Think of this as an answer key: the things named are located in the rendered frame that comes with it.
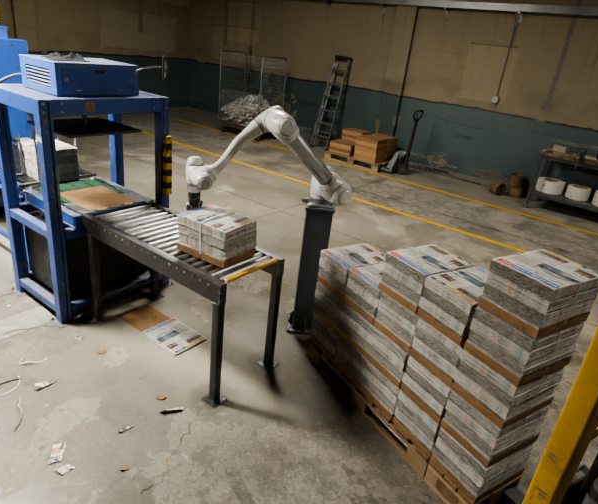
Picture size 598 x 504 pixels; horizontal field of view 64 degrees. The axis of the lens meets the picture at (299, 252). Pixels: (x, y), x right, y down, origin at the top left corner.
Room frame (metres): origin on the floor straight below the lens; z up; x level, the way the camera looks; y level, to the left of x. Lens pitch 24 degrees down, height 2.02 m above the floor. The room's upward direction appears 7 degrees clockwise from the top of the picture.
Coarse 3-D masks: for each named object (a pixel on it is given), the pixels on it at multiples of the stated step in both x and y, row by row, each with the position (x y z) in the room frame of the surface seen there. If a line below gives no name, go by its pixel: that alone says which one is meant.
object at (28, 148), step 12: (24, 144) 3.64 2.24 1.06; (60, 144) 3.77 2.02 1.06; (24, 156) 3.66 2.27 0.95; (60, 156) 3.61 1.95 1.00; (72, 156) 3.69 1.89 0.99; (24, 168) 3.68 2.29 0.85; (36, 168) 3.57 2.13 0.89; (60, 168) 3.61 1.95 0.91; (72, 168) 3.69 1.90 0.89; (60, 180) 3.60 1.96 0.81
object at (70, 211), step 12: (84, 180) 3.71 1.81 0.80; (96, 180) 3.74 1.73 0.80; (108, 180) 3.80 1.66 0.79; (24, 192) 3.33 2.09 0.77; (36, 192) 3.31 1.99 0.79; (120, 192) 3.52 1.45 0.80; (132, 192) 3.57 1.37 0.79; (36, 204) 3.23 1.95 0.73; (72, 204) 3.14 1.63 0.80; (120, 204) 3.25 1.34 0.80; (132, 204) 3.30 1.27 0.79; (72, 216) 2.94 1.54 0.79
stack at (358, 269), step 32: (352, 256) 2.75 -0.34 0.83; (384, 256) 2.81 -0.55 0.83; (320, 288) 2.75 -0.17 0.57; (352, 288) 2.51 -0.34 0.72; (320, 320) 2.73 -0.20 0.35; (352, 320) 2.46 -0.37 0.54; (384, 320) 2.26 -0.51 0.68; (416, 320) 2.08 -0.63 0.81; (320, 352) 2.69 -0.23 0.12; (352, 352) 2.42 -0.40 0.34; (384, 352) 2.21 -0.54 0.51; (448, 352) 1.90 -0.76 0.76; (352, 384) 2.38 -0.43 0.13; (384, 384) 2.17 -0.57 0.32; (416, 384) 2.00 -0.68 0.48; (384, 416) 2.13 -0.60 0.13; (416, 416) 1.96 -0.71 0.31; (416, 448) 1.91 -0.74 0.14
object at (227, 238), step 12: (240, 216) 2.68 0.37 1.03; (204, 228) 2.48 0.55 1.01; (216, 228) 2.44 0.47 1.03; (228, 228) 2.46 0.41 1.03; (240, 228) 2.52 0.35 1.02; (252, 228) 2.61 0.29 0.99; (204, 240) 2.48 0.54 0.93; (216, 240) 2.43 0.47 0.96; (228, 240) 2.42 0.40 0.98; (240, 240) 2.51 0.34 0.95; (252, 240) 2.61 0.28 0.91; (204, 252) 2.48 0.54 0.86; (216, 252) 2.44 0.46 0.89; (228, 252) 2.43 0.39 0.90; (240, 252) 2.52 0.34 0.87
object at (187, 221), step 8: (200, 208) 2.73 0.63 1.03; (208, 208) 2.74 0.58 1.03; (216, 208) 2.76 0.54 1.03; (184, 216) 2.57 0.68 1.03; (192, 216) 2.58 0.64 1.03; (200, 216) 2.60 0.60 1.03; (208, 216) 2.62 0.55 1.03; (184, 224) 2.56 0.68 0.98; (192, 224) 2.53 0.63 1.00; (184, 232) 2.57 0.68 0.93; (192, 232) 2.53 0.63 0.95; (184, 240) 2.57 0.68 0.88; (192, 240) 2.54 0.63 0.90; (192, 248) 2.53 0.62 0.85
